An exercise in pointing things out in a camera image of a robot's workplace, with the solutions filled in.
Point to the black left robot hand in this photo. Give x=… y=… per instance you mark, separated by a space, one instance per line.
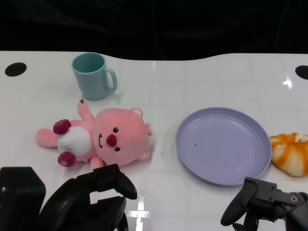
x=72 y=204

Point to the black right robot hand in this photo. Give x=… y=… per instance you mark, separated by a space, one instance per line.
x=264 y=202

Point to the pink plush beaver doll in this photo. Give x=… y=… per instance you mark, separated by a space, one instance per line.
x=125 y=130

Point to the lavender plastic plate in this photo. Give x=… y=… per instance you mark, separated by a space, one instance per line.
x=223 y=144

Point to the orange and white bread toy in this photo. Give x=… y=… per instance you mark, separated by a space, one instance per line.
x=291 y=154

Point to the teal plastic mug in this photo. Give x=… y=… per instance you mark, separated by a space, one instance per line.
x=91 y=81

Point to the black table grommet hole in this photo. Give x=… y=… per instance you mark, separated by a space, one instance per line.
x=302 y=72
x=15 y=69

